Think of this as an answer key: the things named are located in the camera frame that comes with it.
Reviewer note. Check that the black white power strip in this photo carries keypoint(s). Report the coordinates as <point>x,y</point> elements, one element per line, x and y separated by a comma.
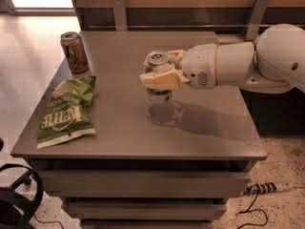
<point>267,188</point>

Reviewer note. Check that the white green 7up can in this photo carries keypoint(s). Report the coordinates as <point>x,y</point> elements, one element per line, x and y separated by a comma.
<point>158,62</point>

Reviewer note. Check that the left metal wall bracket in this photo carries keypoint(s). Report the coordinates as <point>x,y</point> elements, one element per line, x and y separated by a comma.
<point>119,14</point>

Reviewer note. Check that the grey drawer cabinet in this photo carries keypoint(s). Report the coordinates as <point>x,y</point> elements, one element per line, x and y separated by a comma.
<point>147,166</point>

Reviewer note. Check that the green jalapeno chip bag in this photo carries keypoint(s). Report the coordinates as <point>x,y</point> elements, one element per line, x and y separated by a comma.
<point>67,114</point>

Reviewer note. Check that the metal wall bracket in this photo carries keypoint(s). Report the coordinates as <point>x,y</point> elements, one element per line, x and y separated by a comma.
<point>253,24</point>
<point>119,14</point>

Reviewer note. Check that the black office chair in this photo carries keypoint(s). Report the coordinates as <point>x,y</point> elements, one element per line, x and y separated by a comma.
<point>16,210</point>

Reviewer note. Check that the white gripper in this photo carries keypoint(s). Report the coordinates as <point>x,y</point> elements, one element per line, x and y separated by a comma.
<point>199,65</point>

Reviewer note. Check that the right metal wall bracket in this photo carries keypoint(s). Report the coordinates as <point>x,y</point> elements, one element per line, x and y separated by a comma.
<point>253,24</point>

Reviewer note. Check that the brown gold soda can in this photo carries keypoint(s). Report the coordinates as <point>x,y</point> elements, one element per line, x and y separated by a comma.
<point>74,51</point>

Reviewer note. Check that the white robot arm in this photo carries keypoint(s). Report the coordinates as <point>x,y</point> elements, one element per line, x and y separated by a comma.
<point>273,64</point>

